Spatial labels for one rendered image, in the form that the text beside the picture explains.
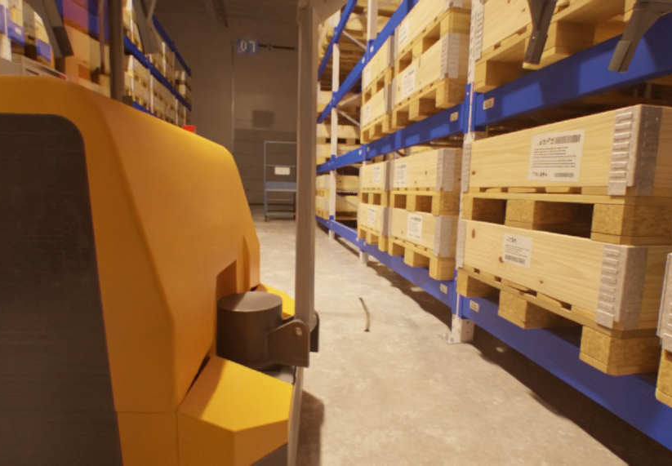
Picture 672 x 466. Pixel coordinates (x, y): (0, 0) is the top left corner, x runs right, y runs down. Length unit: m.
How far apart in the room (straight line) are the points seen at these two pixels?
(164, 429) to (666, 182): 1.22
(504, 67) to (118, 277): 1.59
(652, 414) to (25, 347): 1.33
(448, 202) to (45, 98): 1.68
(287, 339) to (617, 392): 0.91
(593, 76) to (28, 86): 1.33
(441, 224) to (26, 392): 1.68
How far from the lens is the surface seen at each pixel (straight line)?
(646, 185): 1.16
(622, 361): 1.23
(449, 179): 1.95
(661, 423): 1.26
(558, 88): 1.47
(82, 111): 0.65
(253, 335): 0.95
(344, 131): 6.65
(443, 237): 1.96
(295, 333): 0.93
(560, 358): 1.44
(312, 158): 0.89
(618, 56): 0.73
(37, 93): 0.69
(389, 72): 2.94
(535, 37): 0.65
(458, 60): 2.08
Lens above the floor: 0.74
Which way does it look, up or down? 7 degrees down
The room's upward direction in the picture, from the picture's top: 1 degrees clockwise
